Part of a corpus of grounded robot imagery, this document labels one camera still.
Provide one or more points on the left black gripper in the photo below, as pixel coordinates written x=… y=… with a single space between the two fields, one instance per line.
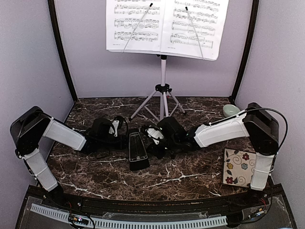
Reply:
x=120 y=145

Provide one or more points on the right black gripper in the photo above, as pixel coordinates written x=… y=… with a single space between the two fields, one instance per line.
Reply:
x=157 y=153

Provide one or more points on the white music stand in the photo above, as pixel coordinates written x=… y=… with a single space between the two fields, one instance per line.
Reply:
x=163 y=87

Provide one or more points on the black metronome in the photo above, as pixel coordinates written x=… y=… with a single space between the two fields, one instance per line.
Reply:
x=138 y=158

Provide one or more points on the sheet music page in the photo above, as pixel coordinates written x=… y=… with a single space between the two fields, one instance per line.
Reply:
x=193 y=28
x=134 y=25

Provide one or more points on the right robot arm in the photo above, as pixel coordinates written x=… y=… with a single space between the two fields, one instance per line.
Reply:
x=254 y=122

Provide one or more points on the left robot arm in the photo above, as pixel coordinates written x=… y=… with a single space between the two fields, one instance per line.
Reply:
x=35 y=125

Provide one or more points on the pale green bowl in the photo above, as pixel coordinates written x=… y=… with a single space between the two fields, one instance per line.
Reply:
x=230 y=110

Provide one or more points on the floral square coaster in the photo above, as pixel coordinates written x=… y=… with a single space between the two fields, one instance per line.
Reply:
x=238 y=167

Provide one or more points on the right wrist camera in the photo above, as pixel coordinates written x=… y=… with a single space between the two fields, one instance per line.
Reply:
x=153 y=133

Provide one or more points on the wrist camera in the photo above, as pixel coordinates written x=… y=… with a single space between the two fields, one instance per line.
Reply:
x=116 y=125
x=153 y=133

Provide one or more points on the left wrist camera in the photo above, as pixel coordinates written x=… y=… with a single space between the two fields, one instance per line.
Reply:
x=116 y=125

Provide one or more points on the grey cable duct strip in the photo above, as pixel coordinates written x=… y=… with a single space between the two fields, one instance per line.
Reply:
x=132 y=221

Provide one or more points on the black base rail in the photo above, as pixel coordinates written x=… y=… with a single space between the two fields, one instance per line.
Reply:
x=88 y=202

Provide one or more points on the left black corner post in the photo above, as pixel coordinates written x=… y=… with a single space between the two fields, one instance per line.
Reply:
x=60 y=49

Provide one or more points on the black corner post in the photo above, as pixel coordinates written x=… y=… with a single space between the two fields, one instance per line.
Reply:
x=246 y=52
x=60 y=49

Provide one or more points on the right black corner post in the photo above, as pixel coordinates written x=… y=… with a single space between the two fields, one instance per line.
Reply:
x=246 y=52

